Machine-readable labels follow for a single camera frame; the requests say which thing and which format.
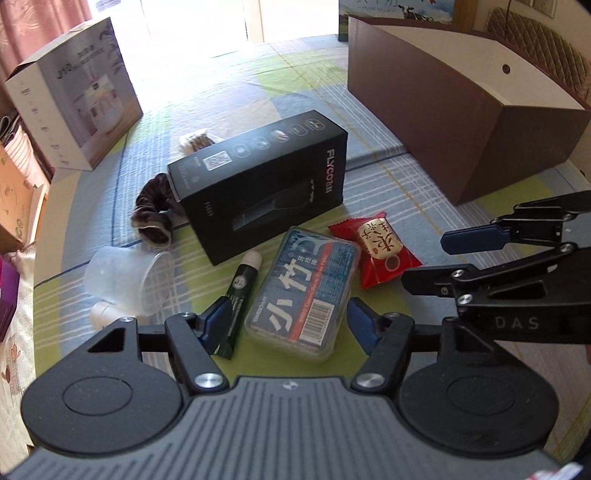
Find dark velvet scrunchie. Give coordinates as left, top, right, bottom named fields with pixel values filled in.
left=130, top=173, right=185, bottom=247

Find white paper bags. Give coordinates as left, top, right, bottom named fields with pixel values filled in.
left=0, top=114, right=29, bottom=158

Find tan cardboard carton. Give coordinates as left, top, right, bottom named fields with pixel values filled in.
left=0, top=143, right=49, bottom=252

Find round desktop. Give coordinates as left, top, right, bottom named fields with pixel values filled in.
left=30, top=32, right=591, bottom=384

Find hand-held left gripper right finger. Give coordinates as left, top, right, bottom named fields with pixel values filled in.
left=347, top=298, right=502, bottom=397

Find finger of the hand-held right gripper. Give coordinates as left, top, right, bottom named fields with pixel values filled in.
left=441, top=191, right=591, bottom=254
left=401, top=242, right=591, bottom=305

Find plaid tablecloth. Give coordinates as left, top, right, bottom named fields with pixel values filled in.
left=32, top=34, right=591, bottom=374

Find small white bottle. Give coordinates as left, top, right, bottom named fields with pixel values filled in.
left=90, top=301, right=122, bottom=330

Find blue floss pick box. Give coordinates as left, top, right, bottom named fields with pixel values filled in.
left=244, top=226, right=362, bottom=363

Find red snack packet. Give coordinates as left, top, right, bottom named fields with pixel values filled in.
left=327, top=211, right=423, bottom=291

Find cotton swab pack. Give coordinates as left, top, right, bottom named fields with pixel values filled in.
left=179, top=131, right=223, bottom=155

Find wall socket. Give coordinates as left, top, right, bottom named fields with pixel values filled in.
left=527, top=0, right=558, bottom=19

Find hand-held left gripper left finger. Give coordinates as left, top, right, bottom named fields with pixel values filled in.
left=87, top=298, right=234, bottom=395

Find brown storage box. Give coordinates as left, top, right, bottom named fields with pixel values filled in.
left=346, top=16, right=591, bottom=206

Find printed milk carton box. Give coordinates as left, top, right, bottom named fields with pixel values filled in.
left=338, top=0, right=455, bottom=43

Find black shaver box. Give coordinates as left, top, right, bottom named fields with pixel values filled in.
left=166, top=109, right=349, bottom=266

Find clear plastic cup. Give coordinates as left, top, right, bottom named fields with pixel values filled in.
left=84, top=246, right=175, bottom=317

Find purple box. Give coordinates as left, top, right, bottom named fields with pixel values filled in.
left=0, top=256, right=19, bottom=340

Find white appliance box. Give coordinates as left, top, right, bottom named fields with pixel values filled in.
left=4, top=17, right=144, bottom=172

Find wicker chair back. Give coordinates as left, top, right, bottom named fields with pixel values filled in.
left=485, top=7, right=591, bottom=109

